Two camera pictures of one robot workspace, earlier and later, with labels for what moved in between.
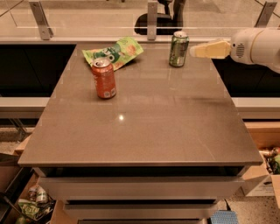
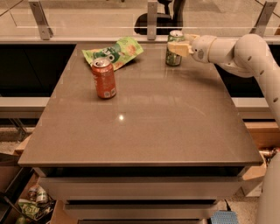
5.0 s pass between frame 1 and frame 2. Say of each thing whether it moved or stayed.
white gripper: moved
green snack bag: stayed
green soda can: moved
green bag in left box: stayed
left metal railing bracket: stayed
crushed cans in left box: stayed
